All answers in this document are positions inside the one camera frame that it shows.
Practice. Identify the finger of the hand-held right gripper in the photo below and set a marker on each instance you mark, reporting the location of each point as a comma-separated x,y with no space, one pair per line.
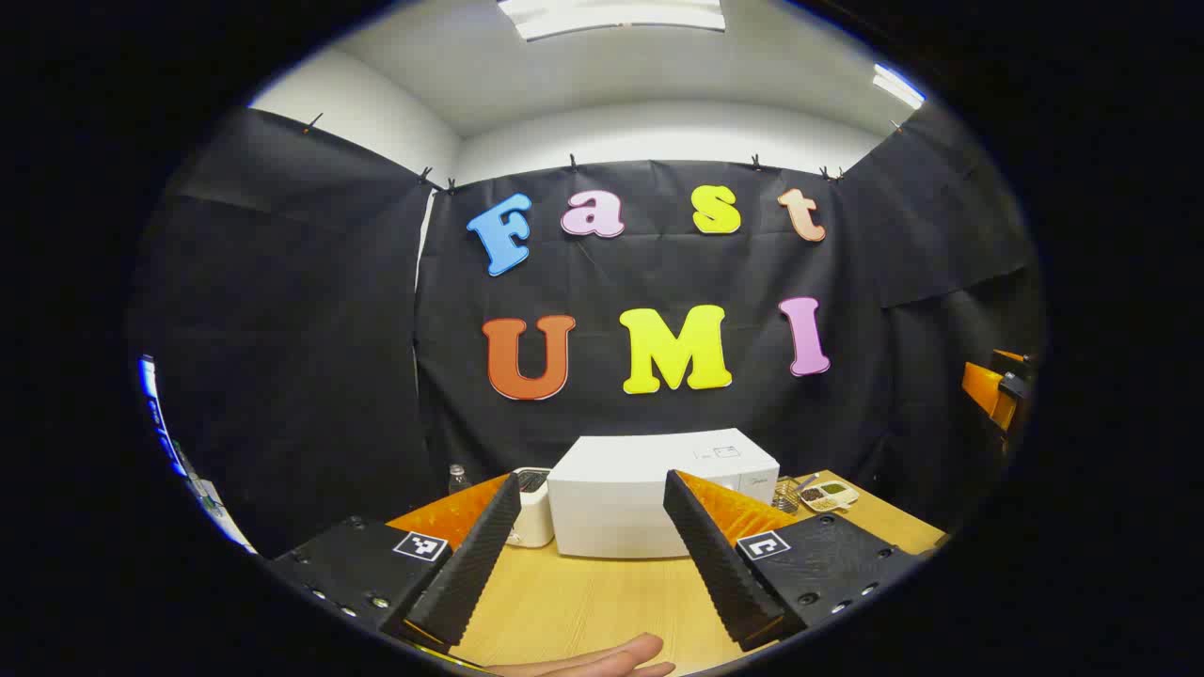
983,390

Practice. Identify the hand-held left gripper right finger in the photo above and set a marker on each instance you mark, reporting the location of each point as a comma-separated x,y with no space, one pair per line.
710,555

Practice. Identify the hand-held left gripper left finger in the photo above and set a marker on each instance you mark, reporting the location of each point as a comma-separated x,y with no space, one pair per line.
480,555

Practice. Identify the white microwave oven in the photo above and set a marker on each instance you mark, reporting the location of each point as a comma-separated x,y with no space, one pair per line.
611,498

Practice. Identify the white toaster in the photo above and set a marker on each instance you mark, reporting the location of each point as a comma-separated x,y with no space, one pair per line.
534,517

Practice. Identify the clear water bottle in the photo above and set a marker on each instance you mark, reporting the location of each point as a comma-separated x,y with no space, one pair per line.
458,481

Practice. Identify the metal utensil holder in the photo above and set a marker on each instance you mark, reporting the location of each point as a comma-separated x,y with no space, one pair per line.
788,496

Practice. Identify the divided seasoning dish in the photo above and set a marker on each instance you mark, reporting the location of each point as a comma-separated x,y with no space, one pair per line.
832,495

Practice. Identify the black backdrop cloth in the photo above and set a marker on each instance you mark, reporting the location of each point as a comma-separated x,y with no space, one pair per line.
310,357

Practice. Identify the white side table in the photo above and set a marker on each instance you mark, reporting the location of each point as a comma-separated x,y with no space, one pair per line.
221,517

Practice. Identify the small ceiling light panel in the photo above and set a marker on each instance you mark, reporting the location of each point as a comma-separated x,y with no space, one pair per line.
898,86

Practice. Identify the large ceiling light panel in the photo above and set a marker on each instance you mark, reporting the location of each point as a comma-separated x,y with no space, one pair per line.
611,17

